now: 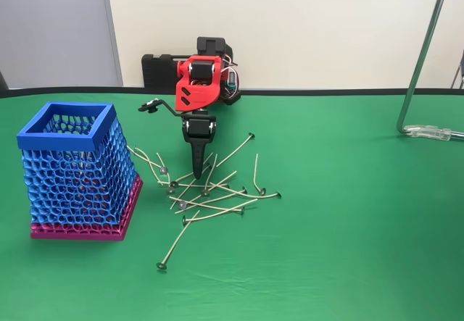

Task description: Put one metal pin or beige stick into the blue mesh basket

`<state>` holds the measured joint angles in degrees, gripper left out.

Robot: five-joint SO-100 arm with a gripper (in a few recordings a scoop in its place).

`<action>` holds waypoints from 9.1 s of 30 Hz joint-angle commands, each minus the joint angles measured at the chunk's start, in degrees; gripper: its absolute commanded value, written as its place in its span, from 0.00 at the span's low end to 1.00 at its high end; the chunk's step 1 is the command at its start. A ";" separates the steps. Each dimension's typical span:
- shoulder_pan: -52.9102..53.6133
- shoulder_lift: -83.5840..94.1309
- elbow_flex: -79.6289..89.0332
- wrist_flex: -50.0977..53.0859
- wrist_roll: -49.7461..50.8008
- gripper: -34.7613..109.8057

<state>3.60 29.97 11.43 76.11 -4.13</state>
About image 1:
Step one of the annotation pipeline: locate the small camera board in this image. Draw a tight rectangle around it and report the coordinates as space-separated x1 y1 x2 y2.
137 99 158 114

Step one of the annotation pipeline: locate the green cloth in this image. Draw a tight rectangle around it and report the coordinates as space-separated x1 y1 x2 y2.
0 88 464 321

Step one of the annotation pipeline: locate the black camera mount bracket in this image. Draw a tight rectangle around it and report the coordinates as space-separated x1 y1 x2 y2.
150 98 184 119

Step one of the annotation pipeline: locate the blue and magenta mesh basket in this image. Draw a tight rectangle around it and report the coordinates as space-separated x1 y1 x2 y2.
16 101 144 243

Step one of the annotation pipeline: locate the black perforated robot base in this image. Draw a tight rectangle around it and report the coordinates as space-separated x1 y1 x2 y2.
217 81 243 107

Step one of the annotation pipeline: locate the silver metal stand pole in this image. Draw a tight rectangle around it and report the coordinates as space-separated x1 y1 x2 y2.
397 0 454 136

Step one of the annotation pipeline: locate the clear plastic stand foot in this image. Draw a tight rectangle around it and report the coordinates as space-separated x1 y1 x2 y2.
402 124 464 141

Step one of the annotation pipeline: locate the single thin metal pin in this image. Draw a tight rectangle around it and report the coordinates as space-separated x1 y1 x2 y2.
201 153 220 197

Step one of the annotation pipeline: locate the candle wick with metal base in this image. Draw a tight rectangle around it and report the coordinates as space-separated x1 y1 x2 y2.
252 153 267 196
133 146 168 175
126 145 162 186
155 151 174 195
170 152 215 188
168 196 246 216
174 186 249 214
181 199 259 225
215 131 256 168
212 182 283 201
156 210 201 271
173 161 213 209
158 181 231 188
178 170 239 209

